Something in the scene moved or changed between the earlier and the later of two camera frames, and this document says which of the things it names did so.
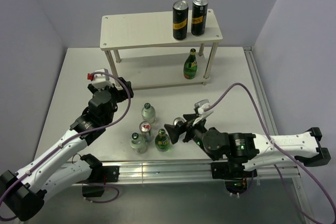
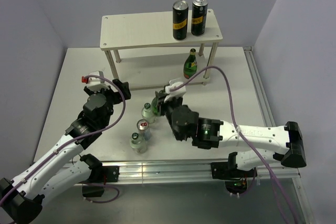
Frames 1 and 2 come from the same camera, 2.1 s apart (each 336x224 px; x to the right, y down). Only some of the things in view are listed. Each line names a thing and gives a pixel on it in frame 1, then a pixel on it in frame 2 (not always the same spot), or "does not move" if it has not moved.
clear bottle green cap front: x=138 y=143 does not move
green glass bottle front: x=162 y=141 → x=154 y=108
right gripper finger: x=175 y=131 → x=161 y=96
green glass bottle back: x=190 y=67 does not move
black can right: x=200 y=4 does not move
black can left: x=180 y=20 does not move
